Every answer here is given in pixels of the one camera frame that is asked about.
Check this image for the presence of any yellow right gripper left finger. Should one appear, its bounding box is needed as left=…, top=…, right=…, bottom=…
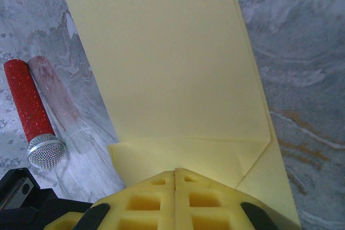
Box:
left=44, top=169, right=176, bottom=230

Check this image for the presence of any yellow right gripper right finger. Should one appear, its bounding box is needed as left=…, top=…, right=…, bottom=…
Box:
left=175, top=168, right=278, bottom=230

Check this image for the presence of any yellow paper sheet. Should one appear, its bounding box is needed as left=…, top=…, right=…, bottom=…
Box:
left=53, top=0, right=302, bottom=230

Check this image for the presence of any red microphone with silver head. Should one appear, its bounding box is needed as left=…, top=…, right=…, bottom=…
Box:
left=4, top=59, right=66, bottom=170

